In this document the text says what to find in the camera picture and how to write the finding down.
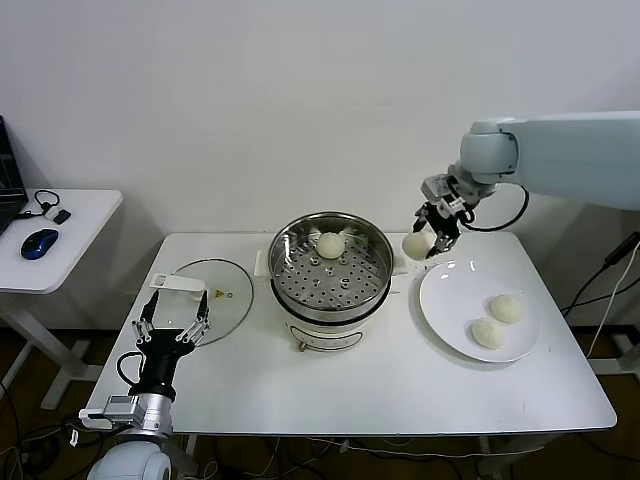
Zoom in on blue computer mouse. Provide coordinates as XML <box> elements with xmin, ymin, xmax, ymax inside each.
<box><xmin>19</xmin><ymin>227</ymin><xmax>60</xmax><ymax>261</ymax></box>

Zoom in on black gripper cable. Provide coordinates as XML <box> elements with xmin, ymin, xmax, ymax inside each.
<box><xmin>459</xmin><ymin>184</ymin><xmax>530</xmax><ymax>234</ymax></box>
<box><xmin>116</xmin><ymin>351</ymin><xmax>146</xmax><ymax>386</ymax></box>

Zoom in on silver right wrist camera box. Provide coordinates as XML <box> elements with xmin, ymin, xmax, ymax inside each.
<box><xmin>420</xmin><ymin>173</ymin><xmax>454</xmax><ymax>205</ymax></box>

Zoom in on white cable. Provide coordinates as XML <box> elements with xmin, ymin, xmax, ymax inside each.
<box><xmin>587</xmin><ymin>247</ymin><xmax>640</xmax><ymax>359</ymax></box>

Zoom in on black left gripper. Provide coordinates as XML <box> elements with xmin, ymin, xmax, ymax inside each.
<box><xmin>129</xmin><ymin>291</ymin><xmax>212</xmax><ymax>397</ymax></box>

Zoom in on stainless steel steamer basket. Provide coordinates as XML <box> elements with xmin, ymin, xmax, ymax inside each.
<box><xmin>267</xmin><ymin>212</ymin><xmax>395</xmax><ymax>314</ymax></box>

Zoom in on steel steamer pot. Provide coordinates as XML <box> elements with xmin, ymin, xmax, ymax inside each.
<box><xmin>253</xmin><ymin>247</ymin><xmax>409</xmax><ymax>355</ymax></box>

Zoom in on black laptop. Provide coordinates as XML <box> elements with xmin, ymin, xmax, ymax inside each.
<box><xmin>0</xmin><ymin>115</ymin><xmax>29</xmax><ymax>236</ymax></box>

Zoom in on white cabinet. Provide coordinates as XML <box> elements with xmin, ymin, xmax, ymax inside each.
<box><xmin>587</xmin><ymin>199</ymin><xmax>640</xmax><ymax>376</ymax></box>

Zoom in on white side table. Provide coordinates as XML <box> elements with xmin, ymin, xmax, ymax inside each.
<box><xmin>0</xmin><ymin>188</ymin><xmax>124</xmax><ymax>411</ymax></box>

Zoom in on glass lid with white handle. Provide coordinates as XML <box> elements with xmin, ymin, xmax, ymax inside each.
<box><xmin>149</xmin><ymin>257</ymin><xmax>255</xmax><ymax>348</ymax></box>

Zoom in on black earphone cable loop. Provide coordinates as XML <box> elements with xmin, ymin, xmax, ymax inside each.
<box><xmin>14</xmin><ymin>189</ymin><xmax>64</xmax><ymax>221</ymax></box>

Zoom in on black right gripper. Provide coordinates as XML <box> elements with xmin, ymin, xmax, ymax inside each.
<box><xmin>412</xmin><ymin>202</ymin><xmax>462</xmax><ymax>259</ymax></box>

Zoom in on white steamed baozi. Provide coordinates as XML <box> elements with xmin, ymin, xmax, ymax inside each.
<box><xmin>316</xmin><ymin>232</ymin><xmax>345</xmax><ymax>260</ymax></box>
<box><xmin>488</xmin><ymin>293</ymin><xmax>526</xmax><ymax>325</ymax></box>
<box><xmin>402</xmin><ymin>231</ymin><xmax>437</xmax><ymax>261</ymax></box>
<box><xmin>469</xmin><ymin>317</ymin><xmax>509</xmax><ymax>350</ymax></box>

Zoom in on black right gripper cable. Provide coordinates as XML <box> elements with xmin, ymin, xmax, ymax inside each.
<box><xmin>459</xmin><ymin>184</ymin><xmax>530</xmax><ymax>234</ymax></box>

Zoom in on white round plate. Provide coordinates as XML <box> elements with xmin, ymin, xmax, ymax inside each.
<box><xmin>418</xmin><ymin>259</ymin><xmax>543</xmax><ymax>364</ymax></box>

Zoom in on black power adapter cable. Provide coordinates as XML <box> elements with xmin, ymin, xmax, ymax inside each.
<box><xmin>559</xmin><ymin>234</ymin><xmax>640</xmax><ymax>316</ymax></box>

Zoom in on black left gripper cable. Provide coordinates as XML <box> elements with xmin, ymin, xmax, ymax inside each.
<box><xmin>116</xmin><ymin>351</ymin><xmax>146</xmax><ymax>386</ymax></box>

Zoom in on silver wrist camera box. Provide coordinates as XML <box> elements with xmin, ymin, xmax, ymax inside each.
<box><xmin>78</xmin><ymin>394</ymin><xmax>144</xmax><ymax>430</ymax></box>
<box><xmin>420</xmin><ymin>173</ymin><xmax>454</xmax><ymax>205</ymax></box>

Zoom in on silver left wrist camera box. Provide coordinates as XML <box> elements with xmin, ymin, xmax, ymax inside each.
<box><xmin>78</xmin><ymin>394</ymin><xmax>144</xmax><ymax>430</ymax></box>

